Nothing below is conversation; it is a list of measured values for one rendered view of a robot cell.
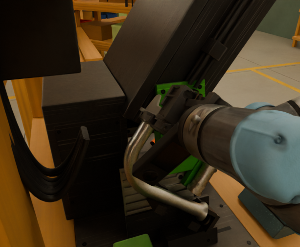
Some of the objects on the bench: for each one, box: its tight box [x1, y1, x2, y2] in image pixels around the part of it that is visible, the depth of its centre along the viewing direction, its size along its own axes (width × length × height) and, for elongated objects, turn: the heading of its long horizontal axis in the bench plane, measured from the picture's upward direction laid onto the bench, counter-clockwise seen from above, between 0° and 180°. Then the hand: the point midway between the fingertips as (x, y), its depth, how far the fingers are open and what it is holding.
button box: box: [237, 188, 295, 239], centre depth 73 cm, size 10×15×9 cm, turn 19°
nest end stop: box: [195, 214, 220, 234], centre depth 66 cm, size 4×7×6 cm, turn 19°
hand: (150, 123), depth 54 cm, fingers closed on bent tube, 3 cm apart
